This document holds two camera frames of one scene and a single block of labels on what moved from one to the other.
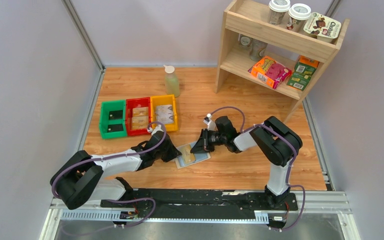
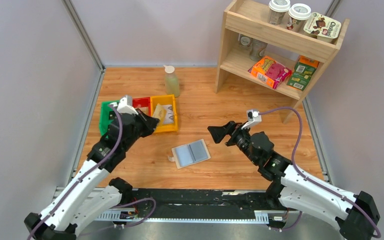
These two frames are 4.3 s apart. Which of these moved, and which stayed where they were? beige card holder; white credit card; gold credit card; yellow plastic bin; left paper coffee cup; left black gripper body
Moved: left black gripper body; gold credit card
Stayed: yellow plastic bin; beige card holder; white credit card; left paper coffee cup
